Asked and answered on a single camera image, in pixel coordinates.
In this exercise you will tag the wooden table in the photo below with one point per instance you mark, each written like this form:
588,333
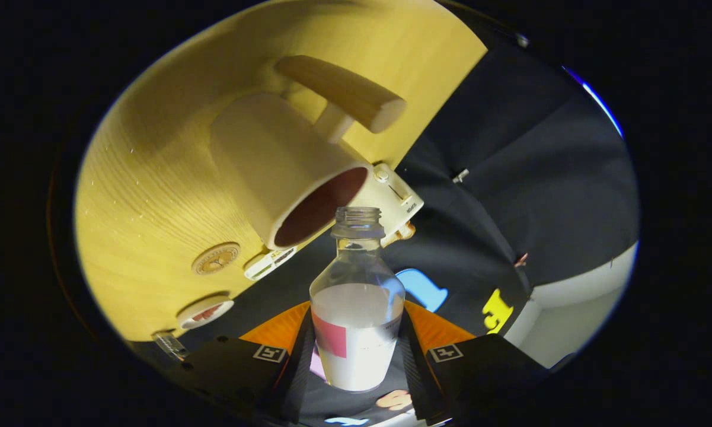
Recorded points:
148,196

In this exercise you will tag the clear juice bottle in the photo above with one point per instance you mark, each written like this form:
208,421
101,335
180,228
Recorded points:
356,332

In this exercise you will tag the cream toaster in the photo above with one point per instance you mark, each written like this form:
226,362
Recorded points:
398,198

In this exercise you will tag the white divided dish with grains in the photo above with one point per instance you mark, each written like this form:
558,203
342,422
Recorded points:
264,265

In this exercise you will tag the round wooden coaster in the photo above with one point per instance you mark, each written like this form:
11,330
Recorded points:
216,259

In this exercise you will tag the red sausage piece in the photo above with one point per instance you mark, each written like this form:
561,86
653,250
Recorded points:
200,316
214,309

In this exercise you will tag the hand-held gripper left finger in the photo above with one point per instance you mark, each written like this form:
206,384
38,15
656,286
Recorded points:
296,385

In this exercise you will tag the silver clip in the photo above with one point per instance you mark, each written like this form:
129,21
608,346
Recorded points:
460,176

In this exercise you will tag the toast slice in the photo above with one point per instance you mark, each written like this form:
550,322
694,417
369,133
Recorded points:
400,233

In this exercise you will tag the pink clip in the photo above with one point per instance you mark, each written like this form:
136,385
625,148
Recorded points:
521,260

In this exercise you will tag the white round plate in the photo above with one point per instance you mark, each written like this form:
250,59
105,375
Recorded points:
185,322

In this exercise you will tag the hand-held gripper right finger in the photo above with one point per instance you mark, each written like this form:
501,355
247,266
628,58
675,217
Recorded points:
418,385

